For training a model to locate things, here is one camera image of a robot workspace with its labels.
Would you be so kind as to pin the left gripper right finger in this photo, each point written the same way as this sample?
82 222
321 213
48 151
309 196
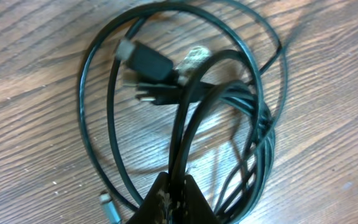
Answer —
194 207

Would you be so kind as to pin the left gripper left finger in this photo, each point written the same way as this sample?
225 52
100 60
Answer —
154 208

